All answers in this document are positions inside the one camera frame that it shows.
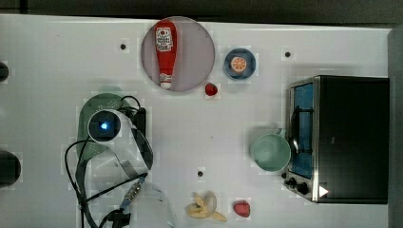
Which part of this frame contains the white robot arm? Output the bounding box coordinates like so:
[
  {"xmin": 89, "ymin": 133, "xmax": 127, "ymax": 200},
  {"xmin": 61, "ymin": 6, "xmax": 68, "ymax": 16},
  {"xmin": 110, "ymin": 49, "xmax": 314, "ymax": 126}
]
[{"xmin": 76, "ymin": 108, "xmax": 178, "ymax": 228}]

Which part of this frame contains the black cylinder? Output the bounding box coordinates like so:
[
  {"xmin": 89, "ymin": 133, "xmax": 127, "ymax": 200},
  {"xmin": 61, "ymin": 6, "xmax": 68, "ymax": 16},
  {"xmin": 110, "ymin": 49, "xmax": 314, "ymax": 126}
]
[
  {"xmin": 0, "ymin": 63, "xmax": 10, "ymax": 82},
  {"xmin": 0, "ymin": 150, "xmax": 21, "ymax": 188}
]

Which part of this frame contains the black cylinder upper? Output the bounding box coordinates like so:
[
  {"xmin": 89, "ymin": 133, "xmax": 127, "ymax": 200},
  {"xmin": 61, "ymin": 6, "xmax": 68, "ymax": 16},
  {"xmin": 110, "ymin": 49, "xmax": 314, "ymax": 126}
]
[{"xmin": 0, "ymin": 63, "xmax": 10, "ymax": 82}]

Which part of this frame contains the green strainer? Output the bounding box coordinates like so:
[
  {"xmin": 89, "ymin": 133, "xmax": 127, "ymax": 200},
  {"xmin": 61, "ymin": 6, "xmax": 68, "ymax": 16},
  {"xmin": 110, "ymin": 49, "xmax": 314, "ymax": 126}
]
[{"xmin": 77, "ymin": 93, "xmax": 129, "ymax": 161}]

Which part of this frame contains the large red strawberry toy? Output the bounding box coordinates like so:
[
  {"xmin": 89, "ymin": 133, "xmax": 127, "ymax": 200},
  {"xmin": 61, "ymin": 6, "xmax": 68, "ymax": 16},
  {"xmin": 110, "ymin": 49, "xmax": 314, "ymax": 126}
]
[{"xmin": 233, "ymin": 200, "xmax": 251, "ymax": 218}]

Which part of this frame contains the grey round plate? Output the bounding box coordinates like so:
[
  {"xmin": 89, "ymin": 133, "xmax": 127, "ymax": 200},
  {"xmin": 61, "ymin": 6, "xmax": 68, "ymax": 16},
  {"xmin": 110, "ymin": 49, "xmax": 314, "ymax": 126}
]
[{"xmin": 141, "ymin": 16, "xmax": 215, "ymax": 92}]

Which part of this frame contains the peeled banana toy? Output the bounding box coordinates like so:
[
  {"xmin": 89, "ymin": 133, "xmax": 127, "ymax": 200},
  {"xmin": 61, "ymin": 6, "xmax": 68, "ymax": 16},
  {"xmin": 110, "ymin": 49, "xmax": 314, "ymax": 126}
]
[{"xmin": 185, "ymin": 191, "xmax": 227, "ymax": 222}]

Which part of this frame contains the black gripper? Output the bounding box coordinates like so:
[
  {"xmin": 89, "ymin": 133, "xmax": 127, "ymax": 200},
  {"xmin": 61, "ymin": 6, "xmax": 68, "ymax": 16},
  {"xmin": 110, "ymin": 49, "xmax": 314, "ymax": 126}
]
[{"xmin": 128, "ymin": 107, "xmax": 146, "ymax": 137}]

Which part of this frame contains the black cylinder lower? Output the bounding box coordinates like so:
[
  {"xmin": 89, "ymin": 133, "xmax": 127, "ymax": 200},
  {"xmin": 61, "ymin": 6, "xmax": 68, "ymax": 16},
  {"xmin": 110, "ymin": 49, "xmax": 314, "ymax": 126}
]
[{"xmin": 0, "ymin": 150, "xmax": 21, "ymax": 188}]

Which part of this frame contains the small red strawberry toy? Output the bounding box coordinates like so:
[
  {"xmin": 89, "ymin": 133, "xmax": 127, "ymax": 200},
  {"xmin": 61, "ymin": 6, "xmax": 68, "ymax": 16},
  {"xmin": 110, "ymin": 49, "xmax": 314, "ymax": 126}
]
[{"xmin": 204, "ymin": 83, "xmax": 219, "ymax": 97}]

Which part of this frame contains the small blue bowl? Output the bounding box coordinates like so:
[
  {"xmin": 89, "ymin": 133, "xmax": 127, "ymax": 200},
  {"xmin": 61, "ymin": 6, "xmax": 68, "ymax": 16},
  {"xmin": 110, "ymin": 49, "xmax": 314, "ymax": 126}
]
[{"xmin": 223, "ymin": 48, "xmax": 257, "ymax": 80}]

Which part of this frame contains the red ketchup bottle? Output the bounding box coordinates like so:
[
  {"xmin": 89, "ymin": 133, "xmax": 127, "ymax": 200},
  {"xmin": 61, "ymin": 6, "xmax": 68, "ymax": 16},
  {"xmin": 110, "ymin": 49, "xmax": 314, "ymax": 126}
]
[{"xmin": 154, "ymin": 20, "xmax": 178, "ymax": 89}]

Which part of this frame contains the orange slice toy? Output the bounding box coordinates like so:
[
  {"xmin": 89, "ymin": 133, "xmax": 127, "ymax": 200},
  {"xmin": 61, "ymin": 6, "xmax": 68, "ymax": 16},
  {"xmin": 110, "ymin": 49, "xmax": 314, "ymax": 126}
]
[{"xmin": 230, "ymin": 56, "xmax": 247, "ymax": 73}]

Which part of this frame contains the green cup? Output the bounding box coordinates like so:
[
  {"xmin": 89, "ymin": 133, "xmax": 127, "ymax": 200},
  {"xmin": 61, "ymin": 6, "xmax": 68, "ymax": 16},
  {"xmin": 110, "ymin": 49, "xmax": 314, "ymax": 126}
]
[{"xmin": 250, "ymin": 128, "xmax": 291, "ymax": 172}]

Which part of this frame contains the black toaster oven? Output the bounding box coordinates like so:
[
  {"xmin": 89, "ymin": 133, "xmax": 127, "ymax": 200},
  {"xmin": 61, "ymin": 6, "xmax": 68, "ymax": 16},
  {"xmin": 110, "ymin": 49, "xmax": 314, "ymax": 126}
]
[{"xmin": 281, "ymin": 75, "xmax": 390, "ymax": 204}]

